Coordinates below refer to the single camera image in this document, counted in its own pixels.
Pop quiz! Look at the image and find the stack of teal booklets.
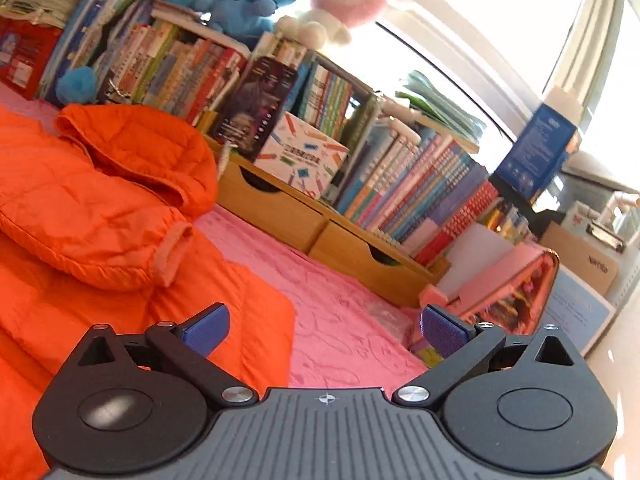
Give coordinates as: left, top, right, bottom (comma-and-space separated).
395, 71, 488, 153

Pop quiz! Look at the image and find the white plastic tool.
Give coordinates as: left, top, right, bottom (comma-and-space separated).
380, 95, 423, 146

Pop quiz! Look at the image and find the large red plastic crate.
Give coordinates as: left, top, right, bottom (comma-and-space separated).
0, 15, 63, 101

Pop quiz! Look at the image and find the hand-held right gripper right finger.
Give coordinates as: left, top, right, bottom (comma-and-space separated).
392, 304, 583, 407

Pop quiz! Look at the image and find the row of thick paperback books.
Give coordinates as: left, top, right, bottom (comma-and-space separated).
97, 0, 251, 123

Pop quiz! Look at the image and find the wooden drawer organizer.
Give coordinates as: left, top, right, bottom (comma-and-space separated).
197, 110, 451, 308

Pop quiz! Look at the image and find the blue plush ball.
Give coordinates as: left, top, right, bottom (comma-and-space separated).
56, 66, 98, 106

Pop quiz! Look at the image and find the pale blue paper card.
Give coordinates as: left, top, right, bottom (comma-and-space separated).
542, 265, 617, 358

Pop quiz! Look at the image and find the small blue plush toy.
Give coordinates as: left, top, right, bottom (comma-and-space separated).
200, 0, 278, 48

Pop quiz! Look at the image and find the blue carton box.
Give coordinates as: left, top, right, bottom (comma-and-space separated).
495, 102, 583, 206

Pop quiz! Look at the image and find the orange puffer jacket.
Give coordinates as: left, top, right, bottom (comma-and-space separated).
0, 102, 297, 480

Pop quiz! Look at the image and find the white foam board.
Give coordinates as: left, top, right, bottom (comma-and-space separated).
440, 222, 526, 301

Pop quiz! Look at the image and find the clear plastic bag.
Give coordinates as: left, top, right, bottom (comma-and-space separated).
365, 302, 416, 346

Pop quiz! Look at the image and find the pink house-shaped toy case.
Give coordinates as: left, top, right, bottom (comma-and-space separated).
417, 245, 561, 361

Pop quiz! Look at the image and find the row of green-spined books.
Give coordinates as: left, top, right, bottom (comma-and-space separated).
250, 32, 381, 206

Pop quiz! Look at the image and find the brown cardboard box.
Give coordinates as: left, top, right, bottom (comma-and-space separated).
542, 200, 640, 298

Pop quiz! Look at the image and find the white printed cardboard box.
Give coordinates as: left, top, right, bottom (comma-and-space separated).
254, 111, 349, 201

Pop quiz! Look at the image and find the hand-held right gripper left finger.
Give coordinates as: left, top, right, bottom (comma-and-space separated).
65, 302, 258, 407

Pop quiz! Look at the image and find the white charging cable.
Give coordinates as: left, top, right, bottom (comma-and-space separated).
217, 142, 236, 176

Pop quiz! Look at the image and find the row of tall thin books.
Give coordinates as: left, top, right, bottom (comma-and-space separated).
37, 0, 143, 103

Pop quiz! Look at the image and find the row of shiny small books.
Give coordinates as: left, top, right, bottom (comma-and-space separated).
480, 200, 533, 246

